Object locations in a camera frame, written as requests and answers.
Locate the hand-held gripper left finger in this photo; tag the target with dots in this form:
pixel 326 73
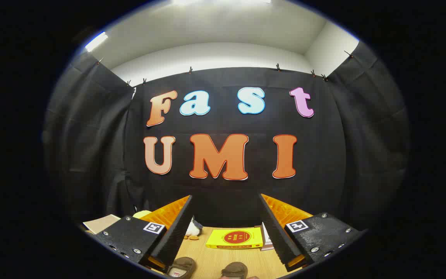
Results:
pixel 176 236

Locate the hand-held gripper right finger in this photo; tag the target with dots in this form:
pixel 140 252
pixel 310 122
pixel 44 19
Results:
pixel 275 232

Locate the brown moccasin shoe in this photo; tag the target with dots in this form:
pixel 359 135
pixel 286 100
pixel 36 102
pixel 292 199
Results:
pixel 186 264
pixel 234 268

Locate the beige fabric storage box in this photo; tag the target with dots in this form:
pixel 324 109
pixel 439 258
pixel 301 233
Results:
pixel 101 223

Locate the illustrated white book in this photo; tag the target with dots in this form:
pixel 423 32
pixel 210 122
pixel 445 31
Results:
pixel 266 236

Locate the white book pinkish spine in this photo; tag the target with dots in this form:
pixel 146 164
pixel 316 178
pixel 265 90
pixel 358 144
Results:
pixel 266 248

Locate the blue white penguin plush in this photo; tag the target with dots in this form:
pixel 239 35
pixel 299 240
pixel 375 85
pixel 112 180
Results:
pixel 195 228

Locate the yellow book red circle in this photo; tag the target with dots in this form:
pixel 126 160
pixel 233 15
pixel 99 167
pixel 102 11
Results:
pixel 215 236

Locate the yellow round plush toy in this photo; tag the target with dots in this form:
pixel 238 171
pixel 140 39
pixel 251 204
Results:
pixel 141 214

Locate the white ceiling light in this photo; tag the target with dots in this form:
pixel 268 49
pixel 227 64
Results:
pixel 223 1
pixel 96 41

